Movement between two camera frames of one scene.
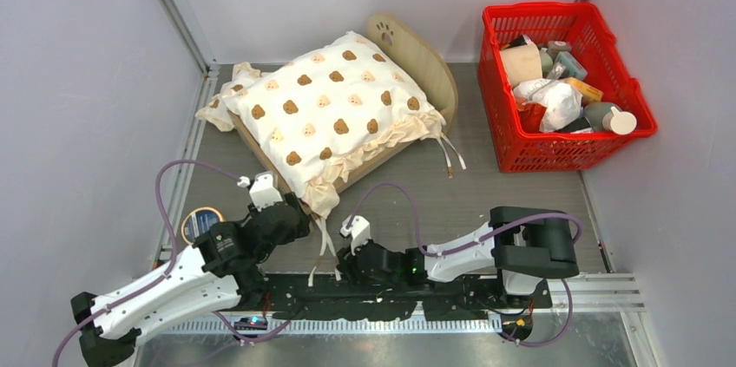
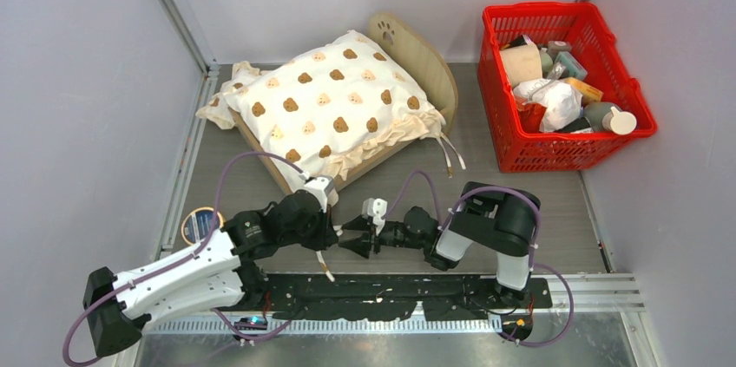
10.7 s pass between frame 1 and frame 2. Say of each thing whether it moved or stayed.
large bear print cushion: stayed
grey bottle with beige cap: stayed
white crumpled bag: stayed
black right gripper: moved
